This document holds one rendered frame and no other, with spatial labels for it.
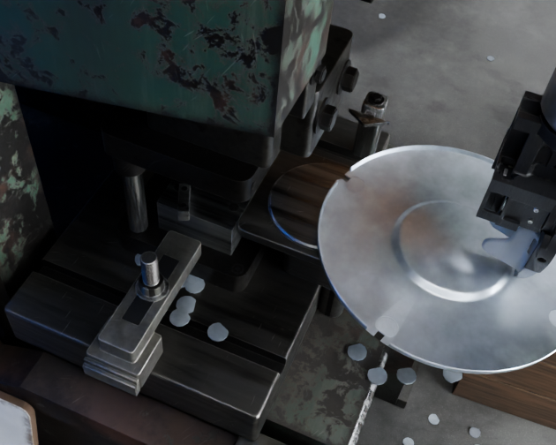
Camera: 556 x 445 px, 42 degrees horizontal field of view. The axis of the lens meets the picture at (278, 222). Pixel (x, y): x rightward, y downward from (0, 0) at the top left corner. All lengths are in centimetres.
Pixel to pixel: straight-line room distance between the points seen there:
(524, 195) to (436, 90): 156
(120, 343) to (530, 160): 41
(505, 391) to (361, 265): 84
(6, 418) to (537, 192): 65
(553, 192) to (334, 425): 34
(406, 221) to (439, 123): 133
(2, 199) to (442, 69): 170
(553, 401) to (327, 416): 80
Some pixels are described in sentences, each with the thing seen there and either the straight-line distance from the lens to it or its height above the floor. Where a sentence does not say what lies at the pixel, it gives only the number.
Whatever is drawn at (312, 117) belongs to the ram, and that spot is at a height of 95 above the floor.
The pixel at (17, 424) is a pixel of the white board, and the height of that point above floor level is 55.
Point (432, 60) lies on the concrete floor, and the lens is 232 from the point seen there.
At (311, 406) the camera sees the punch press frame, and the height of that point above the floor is 64.
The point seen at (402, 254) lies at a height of 79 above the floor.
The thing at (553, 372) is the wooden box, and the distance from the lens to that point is 147.
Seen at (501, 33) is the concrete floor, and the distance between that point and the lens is 251.
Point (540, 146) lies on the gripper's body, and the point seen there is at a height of 97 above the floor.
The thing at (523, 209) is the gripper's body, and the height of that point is 90.
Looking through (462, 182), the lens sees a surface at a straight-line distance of 86.
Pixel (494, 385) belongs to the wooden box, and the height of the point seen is 9.
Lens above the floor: 139
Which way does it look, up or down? 51 degrees down
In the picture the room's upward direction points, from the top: 6 degrees clockwise
